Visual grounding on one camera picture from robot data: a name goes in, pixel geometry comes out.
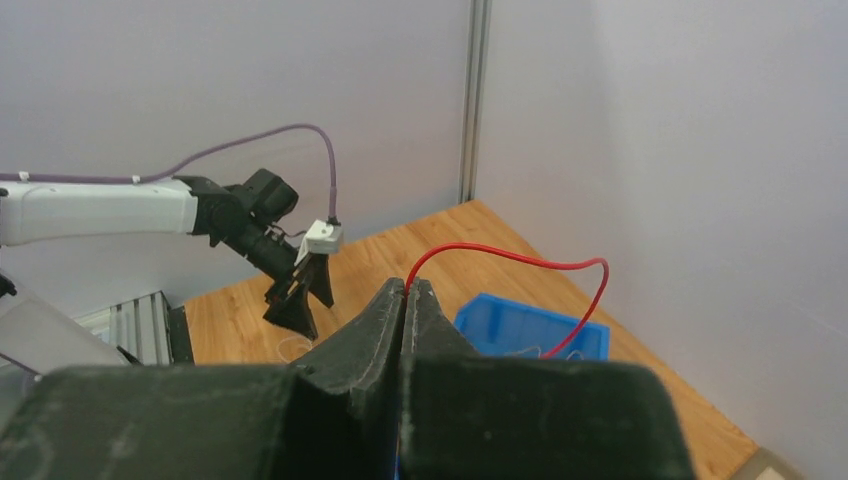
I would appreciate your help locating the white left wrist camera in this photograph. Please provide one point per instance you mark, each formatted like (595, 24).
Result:
(321, 238)

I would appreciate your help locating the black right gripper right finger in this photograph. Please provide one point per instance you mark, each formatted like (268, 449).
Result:
(464, 415)

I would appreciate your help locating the blue plastic compartment bin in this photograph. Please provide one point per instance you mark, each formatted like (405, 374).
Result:
(496, 326)

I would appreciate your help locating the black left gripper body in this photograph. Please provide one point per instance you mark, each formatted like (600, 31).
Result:
(268, 251)

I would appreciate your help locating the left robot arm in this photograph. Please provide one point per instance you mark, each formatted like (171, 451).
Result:
(38, 338)

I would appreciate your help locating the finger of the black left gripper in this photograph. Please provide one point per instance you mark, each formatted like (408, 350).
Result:
(288, 308)
(319, 282)

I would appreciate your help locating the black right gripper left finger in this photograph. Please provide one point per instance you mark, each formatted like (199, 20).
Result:
(331, 414)

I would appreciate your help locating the left vertical corner post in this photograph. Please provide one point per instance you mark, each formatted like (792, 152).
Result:
(477, 49)

